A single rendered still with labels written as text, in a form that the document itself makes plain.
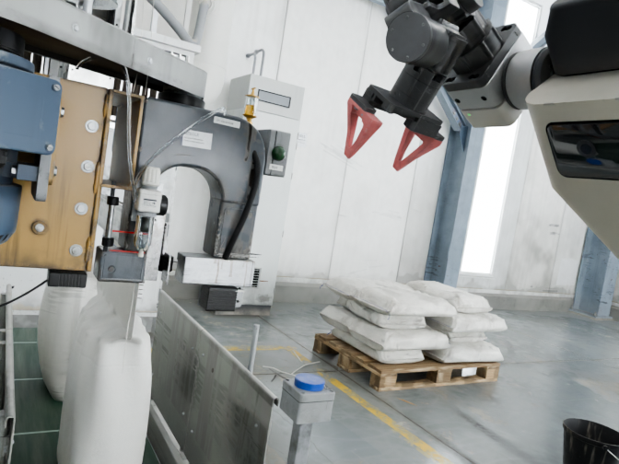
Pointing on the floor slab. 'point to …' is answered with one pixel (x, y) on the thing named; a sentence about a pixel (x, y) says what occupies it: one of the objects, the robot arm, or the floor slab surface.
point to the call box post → (299, 444)
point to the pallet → (442, 371)
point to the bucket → (589, 443)
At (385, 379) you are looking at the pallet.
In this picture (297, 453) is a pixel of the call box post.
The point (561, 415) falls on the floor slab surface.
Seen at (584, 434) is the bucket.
